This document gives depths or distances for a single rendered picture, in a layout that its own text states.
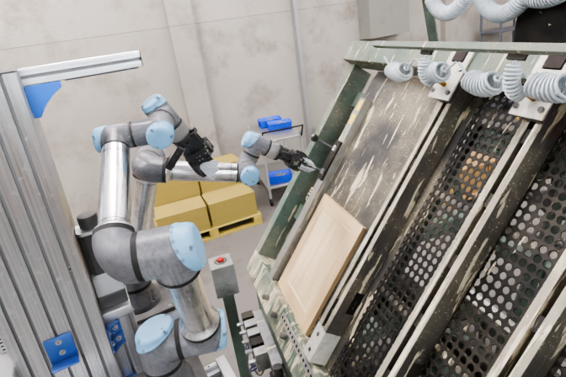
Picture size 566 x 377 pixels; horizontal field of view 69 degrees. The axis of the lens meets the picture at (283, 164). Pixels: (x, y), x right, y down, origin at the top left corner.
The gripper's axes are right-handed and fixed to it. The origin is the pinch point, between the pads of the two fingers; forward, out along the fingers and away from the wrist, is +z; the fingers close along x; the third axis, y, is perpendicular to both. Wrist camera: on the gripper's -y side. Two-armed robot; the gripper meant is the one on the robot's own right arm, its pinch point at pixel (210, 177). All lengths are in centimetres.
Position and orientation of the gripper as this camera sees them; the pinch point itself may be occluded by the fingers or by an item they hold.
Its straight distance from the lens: 147.4
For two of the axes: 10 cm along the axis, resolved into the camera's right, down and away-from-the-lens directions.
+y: 8.8, -4.1, -2.4
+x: -0.8, -6.3, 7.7
